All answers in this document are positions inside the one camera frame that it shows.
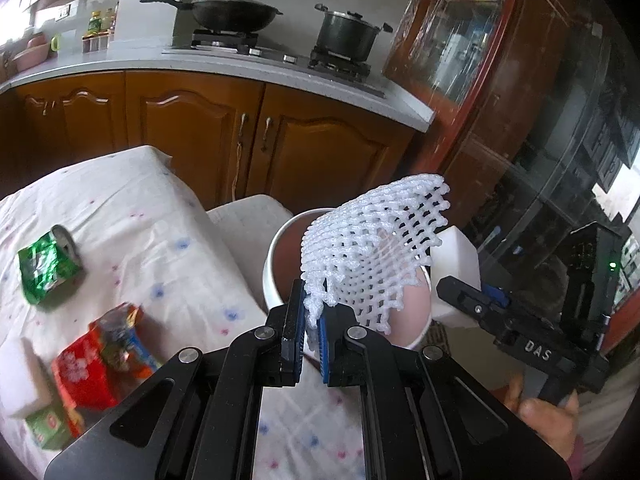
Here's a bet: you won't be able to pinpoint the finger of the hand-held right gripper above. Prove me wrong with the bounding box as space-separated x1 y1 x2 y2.
481 284 512 312
436 276 507 342

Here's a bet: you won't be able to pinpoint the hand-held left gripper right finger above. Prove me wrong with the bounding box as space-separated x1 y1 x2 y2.
316 302 573 480

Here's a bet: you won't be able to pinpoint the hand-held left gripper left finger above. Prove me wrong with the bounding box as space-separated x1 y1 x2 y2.
44 279 307 480

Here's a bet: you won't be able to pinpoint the white foam block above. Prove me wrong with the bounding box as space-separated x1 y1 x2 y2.
429 226 483 331
0 337 61 420

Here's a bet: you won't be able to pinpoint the pink and white waste bin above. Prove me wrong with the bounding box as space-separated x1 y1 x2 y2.
262 208 433 368

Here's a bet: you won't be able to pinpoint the white foam fruit net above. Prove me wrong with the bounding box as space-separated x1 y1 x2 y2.
300 174 451 336

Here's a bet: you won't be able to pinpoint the person's right hand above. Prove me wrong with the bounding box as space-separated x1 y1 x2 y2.
502 375 581 461

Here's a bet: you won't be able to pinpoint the wooden framed glass door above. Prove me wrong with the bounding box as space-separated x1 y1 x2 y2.
382 0 640 356

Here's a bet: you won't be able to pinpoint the floral white tablecloth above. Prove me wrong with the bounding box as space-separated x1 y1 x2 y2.
0 145 371 480

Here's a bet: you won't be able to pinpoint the colourful crumpled snack packet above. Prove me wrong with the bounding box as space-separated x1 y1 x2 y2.
90 302 163 378

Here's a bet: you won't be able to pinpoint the red snowflake snack packet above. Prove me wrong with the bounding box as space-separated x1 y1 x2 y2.
50 330 121 438

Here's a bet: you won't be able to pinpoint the wooden lower kitchen cabinets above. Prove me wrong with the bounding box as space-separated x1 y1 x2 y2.
0 71 418 211

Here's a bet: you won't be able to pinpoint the crushed green can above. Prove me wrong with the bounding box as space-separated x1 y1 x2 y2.
17 225 83 307

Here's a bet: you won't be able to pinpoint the small green carton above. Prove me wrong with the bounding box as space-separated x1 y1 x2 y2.
26 402 86 450

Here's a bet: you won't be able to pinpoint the gas stove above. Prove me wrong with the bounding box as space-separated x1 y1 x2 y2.
162 30 386 98

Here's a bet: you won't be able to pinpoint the dark stockpot with lid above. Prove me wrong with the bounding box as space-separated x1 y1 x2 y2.
314 3 393 63

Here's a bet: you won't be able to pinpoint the grey kitchen countertop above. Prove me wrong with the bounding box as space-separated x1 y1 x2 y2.
0 40 436 133

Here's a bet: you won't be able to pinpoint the black wok with lid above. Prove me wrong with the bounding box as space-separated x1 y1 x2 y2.
140 0 283 33

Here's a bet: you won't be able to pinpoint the spice jar set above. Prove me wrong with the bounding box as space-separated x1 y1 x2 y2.
81 30 110 54

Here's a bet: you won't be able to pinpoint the pink basin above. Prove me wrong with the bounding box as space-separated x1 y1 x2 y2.
11 35 51 72

